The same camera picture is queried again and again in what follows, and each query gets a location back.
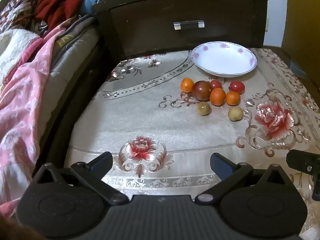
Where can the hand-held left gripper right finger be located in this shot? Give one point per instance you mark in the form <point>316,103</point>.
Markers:
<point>221,165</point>

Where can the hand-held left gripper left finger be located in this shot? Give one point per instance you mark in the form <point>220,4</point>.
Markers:
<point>101,163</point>

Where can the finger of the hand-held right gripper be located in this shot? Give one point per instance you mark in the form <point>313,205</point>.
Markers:
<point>301,161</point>

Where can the small yellow-green fruit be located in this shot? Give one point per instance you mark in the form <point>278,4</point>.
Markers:
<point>204,108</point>
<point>235,114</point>

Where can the small orange tangerine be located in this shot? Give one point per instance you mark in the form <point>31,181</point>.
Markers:
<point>217,96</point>
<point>187,85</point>
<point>233,98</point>

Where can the large dark red tomato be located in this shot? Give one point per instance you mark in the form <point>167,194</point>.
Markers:
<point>201,90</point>

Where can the red cherry tomato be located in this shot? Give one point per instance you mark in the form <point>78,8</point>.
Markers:
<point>215,83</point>
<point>237,87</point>

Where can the white floral plate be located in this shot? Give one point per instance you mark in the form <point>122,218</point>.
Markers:
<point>223,57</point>

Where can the beige floral mat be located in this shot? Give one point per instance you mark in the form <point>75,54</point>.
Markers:
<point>155,120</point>

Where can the pink patterned blanket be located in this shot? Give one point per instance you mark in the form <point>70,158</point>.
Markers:
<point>22,110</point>

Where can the grey quilt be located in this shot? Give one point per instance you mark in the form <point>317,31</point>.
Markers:
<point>67,60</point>

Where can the light wooden cabinet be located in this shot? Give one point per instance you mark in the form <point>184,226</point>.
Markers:
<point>302,25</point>

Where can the white fleece blanket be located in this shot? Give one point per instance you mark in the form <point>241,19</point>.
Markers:
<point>13,47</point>

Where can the dark wooden nightstand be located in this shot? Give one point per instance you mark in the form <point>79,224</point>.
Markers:
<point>150,17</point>

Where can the blue cloth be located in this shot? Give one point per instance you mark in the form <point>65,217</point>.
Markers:
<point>93,1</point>

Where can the red cloth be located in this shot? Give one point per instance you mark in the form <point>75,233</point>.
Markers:
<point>65,0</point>

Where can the brown patterned quilt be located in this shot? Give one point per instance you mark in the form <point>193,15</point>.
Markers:
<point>17,10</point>

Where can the dark bed frame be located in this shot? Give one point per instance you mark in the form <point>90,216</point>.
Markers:
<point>75,97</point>

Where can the white wall socket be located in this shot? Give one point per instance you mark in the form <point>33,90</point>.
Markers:
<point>267,25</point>

